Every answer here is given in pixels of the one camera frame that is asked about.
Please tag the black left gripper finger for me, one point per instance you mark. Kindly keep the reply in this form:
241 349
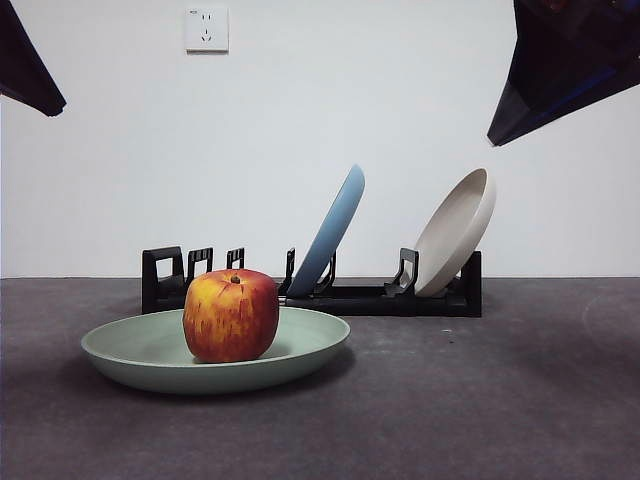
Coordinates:
22 75

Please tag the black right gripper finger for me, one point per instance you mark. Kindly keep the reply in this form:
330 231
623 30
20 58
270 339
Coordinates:
570 65

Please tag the red yellow apple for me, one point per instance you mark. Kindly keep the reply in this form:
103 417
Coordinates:
230 315

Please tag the green plate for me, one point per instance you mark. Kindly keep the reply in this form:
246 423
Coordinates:
310 345

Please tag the cream plate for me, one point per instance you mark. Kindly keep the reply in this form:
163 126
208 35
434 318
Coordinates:
455 230

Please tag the blue plate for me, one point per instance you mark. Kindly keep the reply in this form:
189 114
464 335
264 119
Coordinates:
335 225

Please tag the black plate rack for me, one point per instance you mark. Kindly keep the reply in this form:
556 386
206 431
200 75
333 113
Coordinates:
400 305

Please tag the white wall socket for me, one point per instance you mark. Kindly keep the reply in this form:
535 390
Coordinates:
207 30

